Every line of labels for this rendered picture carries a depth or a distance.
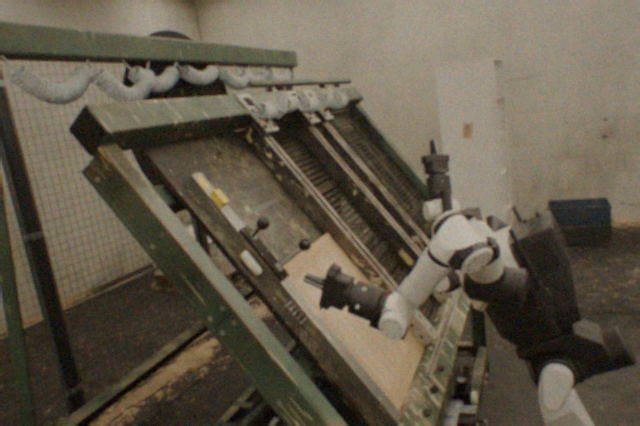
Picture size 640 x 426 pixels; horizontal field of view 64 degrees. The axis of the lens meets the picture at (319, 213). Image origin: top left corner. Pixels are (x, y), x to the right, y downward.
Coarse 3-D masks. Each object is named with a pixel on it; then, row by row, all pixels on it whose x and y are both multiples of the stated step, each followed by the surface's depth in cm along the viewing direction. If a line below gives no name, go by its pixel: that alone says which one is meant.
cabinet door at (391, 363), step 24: (288, 264) 165; (312, 264) 175; (336, 264) 187; (312, 288) 166; (336, 312) 167; (360, 336) 168; (384, 336) 179; (408, 336) 190; (360, 360) 159; (384, 360) 169; (408, 360) 179; (384, 384) 161; (408, 384) 170
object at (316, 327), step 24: (192, 192) 157; (216, 216) 155; (240, 240) 154; (264, 264) 153; (288, 288) 153; (312, 312) 154; (312, 336) 153; (336, 336) 155; (336, 360) 152; (360, 384) 150; (384, 408) 149
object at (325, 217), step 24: (240, 96) 197; (264, 120) 199; (264, 144) 199; (288, 168) 197; (312, 192) 197; (312, 216) 198; (336, 216) 199; (336, 240) 197; (360, 264) 195; (384, 288) 194; (432, 336) 192
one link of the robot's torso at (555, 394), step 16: (544, 368) 152; (560, 368) 149; (544, 384) 151; (560, 384) 149; (544, 400) 152; (560, 400) 151; (576, 400) 159; (544, 416) 155; (560, 416) 153; (576, 416) 152
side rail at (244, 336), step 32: (96, 160) 136; (128, 160) 137; (128, 192) 134; (128, 224) 136; (160, 224) 132; (160, 256) 135; (192, 256) 131; (192, 288) 134; (224, 288) 132; (224, 320) 132; (256, 320) 133; (256, 352) 131; (256, 384) 133; (288, 384) 129; (288, 416) 132; (320, 416) 128
